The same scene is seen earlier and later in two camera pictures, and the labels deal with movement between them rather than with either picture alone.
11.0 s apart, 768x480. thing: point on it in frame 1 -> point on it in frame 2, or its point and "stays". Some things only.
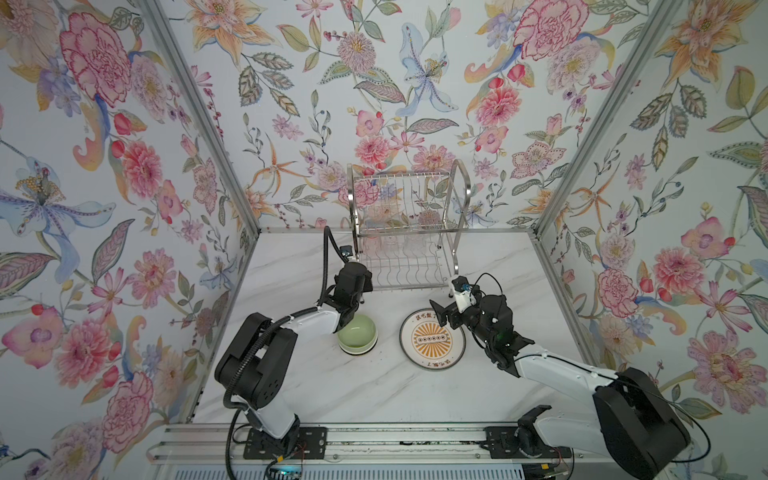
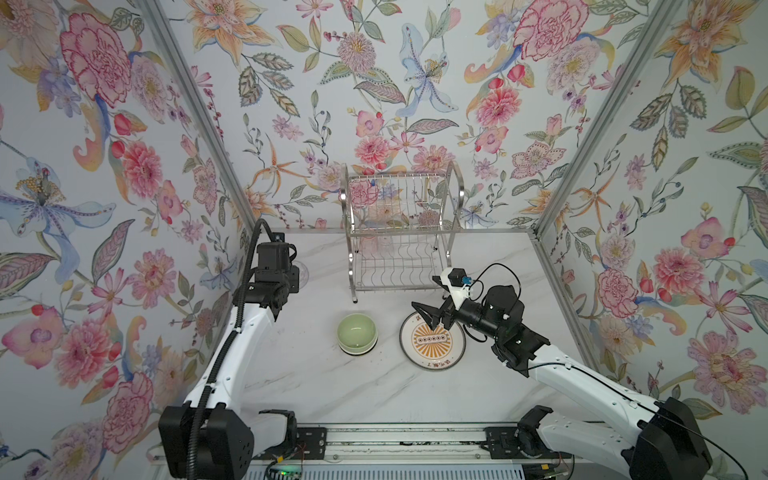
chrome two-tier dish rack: x=407 y=225 stays
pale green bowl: x=359 y=336 stays
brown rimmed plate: x=428 y=344 stays
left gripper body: x=366 y=286 -> x=290 y=279
